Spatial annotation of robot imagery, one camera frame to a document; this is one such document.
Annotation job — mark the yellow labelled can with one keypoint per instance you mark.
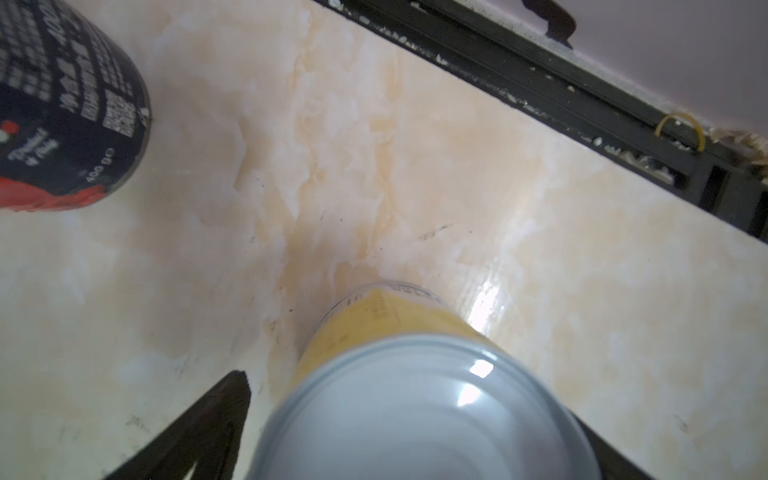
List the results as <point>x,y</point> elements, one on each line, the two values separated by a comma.
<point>393,384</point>

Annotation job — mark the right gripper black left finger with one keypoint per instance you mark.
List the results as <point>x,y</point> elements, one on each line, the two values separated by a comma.
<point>202,443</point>

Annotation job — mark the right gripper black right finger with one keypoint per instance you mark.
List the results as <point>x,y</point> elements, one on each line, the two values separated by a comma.
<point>613,465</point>

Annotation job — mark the brown labelled can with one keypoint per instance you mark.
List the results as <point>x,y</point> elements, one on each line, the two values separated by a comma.
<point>75,111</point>

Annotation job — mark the black right floor frame rail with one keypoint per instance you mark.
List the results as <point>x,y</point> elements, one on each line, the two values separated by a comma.
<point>666,149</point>

